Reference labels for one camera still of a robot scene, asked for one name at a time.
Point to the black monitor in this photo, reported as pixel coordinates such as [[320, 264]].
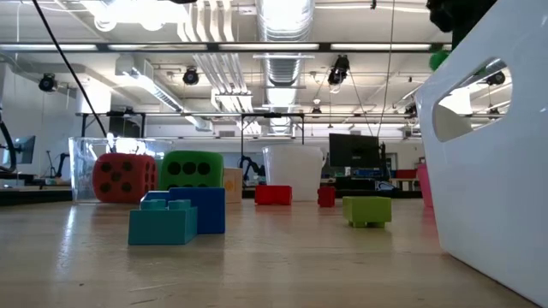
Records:
[[353, 149]]

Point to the black ceiling spotlight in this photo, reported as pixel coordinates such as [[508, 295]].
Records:
[[190, 76], [496, 78], [339, 70], [47, 83]]

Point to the white plastic bin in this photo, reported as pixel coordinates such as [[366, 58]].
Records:
[[484, 192]]

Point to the grey monitor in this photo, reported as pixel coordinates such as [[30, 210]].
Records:
[[21, 149]]

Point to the blue brick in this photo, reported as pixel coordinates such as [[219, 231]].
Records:
[[210, 209]]

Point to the red two-stud brick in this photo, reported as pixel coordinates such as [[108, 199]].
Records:
[[274, 194]]

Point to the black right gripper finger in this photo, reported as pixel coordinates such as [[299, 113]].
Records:
[[458, 17]]

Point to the small olive green brick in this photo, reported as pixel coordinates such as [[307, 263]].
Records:
[[367, 209]]

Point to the black overhead frame beam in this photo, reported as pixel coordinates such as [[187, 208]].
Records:
[[171, 47]]

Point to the black background workstation frame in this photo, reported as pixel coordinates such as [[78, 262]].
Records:
[[242, 128]]

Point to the green foam die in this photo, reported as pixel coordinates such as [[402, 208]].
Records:
[[192, 179]]

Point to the silver ventilation duct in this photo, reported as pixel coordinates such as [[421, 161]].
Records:
[[282, 68]]

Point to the pink plastic bin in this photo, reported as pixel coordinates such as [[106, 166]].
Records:
[[424, 184]]

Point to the teal brick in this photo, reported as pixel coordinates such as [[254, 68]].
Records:
[[162, 226]]

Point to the red foam die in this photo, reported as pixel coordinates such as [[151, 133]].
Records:
[[117, 192]]

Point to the black background robot arm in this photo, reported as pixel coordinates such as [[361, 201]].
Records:
[[252, 171]]

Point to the small red brick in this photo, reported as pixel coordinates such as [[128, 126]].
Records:
[[326, 197]]

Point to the clear plastic bin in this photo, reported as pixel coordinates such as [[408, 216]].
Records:
[[81, 171]]

